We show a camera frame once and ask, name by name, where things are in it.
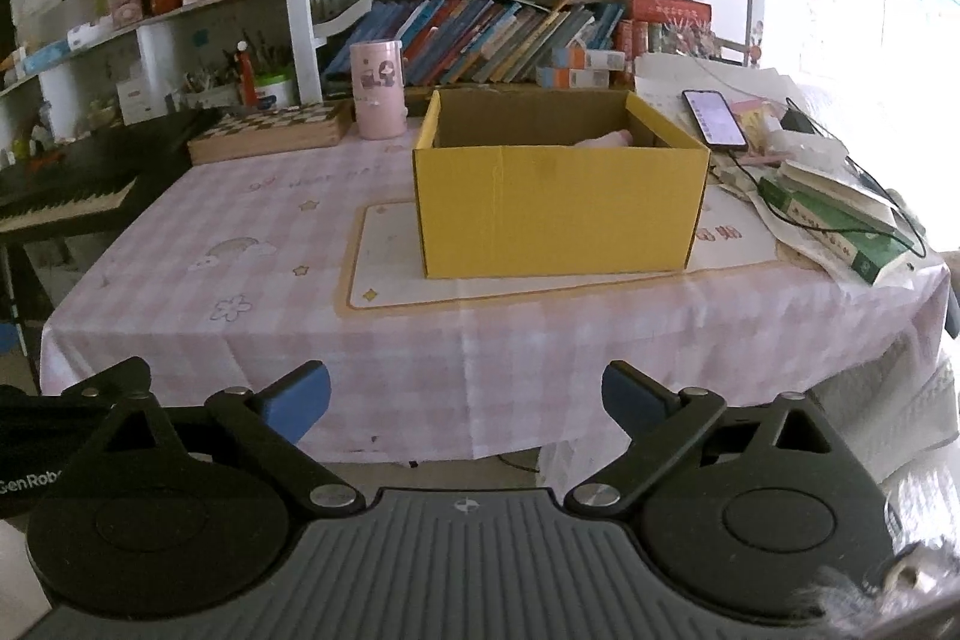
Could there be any clear plastic packet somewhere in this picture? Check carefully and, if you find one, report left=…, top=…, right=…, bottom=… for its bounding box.
left=765, top=126, right=845, bottom=161

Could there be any white lace furniture cover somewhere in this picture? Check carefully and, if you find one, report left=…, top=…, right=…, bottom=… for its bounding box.
left=810, top=325, right=960, bottom=536

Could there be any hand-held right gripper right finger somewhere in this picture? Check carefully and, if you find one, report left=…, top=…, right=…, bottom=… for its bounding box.
left=562, top=361, right=857, bottom=516

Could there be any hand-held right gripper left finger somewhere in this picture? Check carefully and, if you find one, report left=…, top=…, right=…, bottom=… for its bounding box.
left=85, top=361, right=370, bottom=516

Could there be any white tub green lid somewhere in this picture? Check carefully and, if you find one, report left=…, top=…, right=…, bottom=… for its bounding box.
left=253, top=72, right=295, bottom=109

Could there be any red printed box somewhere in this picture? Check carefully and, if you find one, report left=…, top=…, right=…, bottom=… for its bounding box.
left=619, top=0, right=713, bottom=58

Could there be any pink notepad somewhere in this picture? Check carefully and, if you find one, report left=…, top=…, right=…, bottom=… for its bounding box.
left=727, top=98, right=785, bottom=142

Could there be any white carton red label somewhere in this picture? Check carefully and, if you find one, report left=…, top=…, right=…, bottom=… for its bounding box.
left=116, top=81, right=170, bottom=125

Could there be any white desk mat orange border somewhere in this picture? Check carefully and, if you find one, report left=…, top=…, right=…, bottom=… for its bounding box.
left=345, top=182, right=796, bottom=319

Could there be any pink plush toy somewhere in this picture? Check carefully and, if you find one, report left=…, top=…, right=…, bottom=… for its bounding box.
left=574, top=128, right=635, bottom=150

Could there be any black keyboard stand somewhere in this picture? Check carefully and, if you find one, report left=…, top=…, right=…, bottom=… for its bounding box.
left=0, top=227, right=38, bottom=360

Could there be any row of colourful books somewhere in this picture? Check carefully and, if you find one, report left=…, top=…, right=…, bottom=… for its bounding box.
left=322, top=0, right=627, bottom=86

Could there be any thick green book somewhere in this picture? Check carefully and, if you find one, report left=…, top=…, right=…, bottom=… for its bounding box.
left=757, top=175, right=917, bottom=287

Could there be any pink cylindrical cup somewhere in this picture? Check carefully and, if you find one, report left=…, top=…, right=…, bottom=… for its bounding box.
left=350, top=40, right=408, bottom=141

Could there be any wooden chessboard box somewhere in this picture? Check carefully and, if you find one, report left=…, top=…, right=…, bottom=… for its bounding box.
left=186, top=100, right=353, bottom=166

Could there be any white paper stack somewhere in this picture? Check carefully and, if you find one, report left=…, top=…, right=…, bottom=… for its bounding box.
left=636, top=53, right=800, bottom=109

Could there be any black electronic keyboard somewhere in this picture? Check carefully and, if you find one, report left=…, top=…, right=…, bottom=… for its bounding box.
left=0, top=107, right=222, bottom=240

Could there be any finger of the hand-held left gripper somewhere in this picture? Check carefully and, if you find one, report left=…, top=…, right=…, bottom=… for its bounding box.
left=60, top=355, right=153, bottom=410

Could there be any white shelf unit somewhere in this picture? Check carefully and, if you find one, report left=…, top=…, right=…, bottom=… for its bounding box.
left=0, top=0, right=755, bottom=161

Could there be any black smartphone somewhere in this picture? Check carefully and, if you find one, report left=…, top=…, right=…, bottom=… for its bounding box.
left=681, top=89, right=749, bottom=152

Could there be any red slim figurine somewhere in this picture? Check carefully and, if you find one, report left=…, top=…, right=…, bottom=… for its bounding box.
left=236, top=40, right=257, bottom=109

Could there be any pink checked cloth desktop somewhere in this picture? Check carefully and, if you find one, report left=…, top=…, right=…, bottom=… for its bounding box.
left=37, top=51, right=950, bottom=465

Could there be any yellow cardboard box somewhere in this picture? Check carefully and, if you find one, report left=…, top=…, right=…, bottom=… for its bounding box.
left=412, top=89, right=712, bottom=280

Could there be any white paperback book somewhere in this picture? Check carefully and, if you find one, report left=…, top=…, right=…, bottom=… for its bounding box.
left=776, top=158, right=901, bottom=221

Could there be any black charging cable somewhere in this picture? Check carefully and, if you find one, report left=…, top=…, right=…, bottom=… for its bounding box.
left=731, top=149, right=929, bottom=259

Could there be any orange white medicine box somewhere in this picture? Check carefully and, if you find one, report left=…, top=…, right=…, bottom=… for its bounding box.
left=536, top=66, right=612, bottom=90
left=551, top=47, right=627, bottom=71

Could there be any white pen holder with pens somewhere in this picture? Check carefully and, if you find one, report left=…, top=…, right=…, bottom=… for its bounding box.
left=184, top=70, right=241, bottom=110

